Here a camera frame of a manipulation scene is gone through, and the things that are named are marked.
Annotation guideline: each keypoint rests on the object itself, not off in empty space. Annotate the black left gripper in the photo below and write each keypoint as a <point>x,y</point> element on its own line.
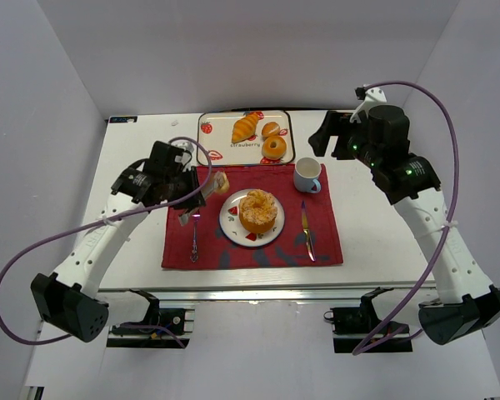
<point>193,187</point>

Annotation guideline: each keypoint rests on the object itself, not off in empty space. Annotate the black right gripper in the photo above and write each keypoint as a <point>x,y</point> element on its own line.
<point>338,136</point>

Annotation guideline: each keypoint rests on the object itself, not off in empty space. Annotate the small round bread roll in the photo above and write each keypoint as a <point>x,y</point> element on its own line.
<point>221,183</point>

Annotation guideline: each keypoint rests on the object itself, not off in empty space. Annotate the large orange bundt cake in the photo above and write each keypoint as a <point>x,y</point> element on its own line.
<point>257,211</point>

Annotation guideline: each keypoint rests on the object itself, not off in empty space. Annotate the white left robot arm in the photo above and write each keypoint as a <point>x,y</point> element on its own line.
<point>69,298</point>

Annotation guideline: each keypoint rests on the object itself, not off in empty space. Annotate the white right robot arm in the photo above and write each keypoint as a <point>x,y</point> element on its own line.
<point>453,297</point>

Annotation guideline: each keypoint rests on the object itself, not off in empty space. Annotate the light blue mug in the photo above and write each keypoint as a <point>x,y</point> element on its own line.
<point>306,175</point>

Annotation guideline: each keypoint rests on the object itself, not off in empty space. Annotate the silver fork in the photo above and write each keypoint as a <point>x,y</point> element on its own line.
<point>194,253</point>

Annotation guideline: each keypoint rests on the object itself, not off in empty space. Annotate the cream filled bun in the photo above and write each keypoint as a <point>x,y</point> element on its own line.
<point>270,129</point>

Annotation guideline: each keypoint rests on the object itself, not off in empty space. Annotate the white watermelon pattern plate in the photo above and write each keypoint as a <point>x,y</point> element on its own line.
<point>232,228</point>

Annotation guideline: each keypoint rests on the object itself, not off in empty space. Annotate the white strawberry serving tray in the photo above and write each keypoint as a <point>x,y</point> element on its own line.
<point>215,134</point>

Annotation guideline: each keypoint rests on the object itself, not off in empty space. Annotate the golden croissant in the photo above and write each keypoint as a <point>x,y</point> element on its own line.
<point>244,128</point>

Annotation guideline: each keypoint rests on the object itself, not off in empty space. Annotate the red cloth placemat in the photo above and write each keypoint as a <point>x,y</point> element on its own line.
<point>216,251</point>

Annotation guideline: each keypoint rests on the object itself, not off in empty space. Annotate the iridescent table knife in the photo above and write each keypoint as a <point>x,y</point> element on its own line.
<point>306,230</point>

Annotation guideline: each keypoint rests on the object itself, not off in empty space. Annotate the glazed ring donut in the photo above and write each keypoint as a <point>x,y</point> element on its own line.
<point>274,147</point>

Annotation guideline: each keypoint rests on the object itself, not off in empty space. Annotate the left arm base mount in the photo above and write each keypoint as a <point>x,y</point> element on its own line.
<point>137,319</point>

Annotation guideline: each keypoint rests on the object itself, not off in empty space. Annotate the aluminium table frame rail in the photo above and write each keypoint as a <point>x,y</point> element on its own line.
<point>333,293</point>

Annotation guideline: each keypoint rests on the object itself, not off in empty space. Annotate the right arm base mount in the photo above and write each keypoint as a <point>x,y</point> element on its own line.
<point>350,325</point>

